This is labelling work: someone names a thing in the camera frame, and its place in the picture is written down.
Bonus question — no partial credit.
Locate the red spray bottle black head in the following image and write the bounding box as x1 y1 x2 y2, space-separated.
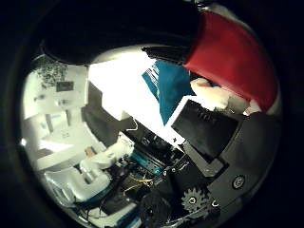
42 0 281 112

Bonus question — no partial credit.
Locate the blue white-striped cloth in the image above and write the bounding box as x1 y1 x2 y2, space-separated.
141 60 196 126

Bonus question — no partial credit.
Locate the dark wall sign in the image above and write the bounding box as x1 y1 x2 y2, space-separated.
55 81 75 93

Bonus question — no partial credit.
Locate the white wood-print table cover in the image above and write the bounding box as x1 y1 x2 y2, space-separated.
87 51 191 145

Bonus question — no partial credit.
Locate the electronics with yellow wires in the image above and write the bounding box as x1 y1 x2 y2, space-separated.
107 132 188 203

